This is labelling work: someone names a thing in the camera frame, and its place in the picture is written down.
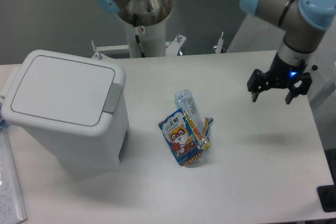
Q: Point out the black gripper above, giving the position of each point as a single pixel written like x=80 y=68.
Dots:
x=281 y=75

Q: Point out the white plastic trash can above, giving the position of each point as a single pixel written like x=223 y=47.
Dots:
x=73 y=106

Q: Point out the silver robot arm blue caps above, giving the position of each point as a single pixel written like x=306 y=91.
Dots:
x=141 y=12

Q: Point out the white umbrella with lettering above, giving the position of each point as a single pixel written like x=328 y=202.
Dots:
x=323 y=77

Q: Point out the clear plastic bottle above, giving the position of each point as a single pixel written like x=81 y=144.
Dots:
x=185 y=101

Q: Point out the yellow orange snack wrapper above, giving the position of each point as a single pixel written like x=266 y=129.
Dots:
x=205 y=132

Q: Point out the blue cartoon snack packet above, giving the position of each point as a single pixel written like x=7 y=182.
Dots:
x=185 y=140

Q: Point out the black device at table edge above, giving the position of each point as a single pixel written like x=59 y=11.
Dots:
x=326 y=195

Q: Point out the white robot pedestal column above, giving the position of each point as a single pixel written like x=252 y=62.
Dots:
x=153 y=39

